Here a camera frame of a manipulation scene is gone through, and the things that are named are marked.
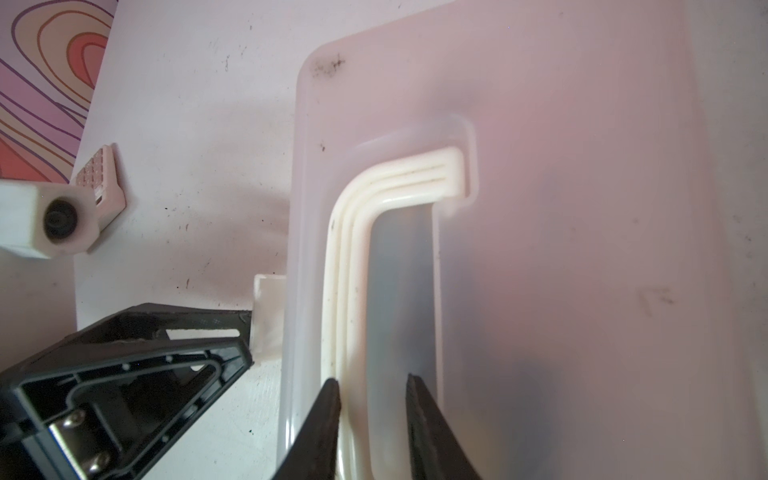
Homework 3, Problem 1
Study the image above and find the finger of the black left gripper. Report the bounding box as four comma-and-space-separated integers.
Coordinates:
62, 303, 252, 348
1, 338, 253, 479

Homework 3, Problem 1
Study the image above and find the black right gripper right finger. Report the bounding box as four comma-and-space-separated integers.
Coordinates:
405, 374, 480, 480

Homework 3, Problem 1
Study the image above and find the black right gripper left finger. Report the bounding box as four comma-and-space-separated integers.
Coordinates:
272, 378, 342, 480

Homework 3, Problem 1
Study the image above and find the pink plastic tool box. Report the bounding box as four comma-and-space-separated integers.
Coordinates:
277, 1, 767, 479

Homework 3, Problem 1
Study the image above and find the pink calculator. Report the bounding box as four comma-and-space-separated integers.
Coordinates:
74, 145, 126, 232

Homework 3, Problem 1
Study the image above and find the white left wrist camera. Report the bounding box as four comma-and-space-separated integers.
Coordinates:
1, 180, 100, 259

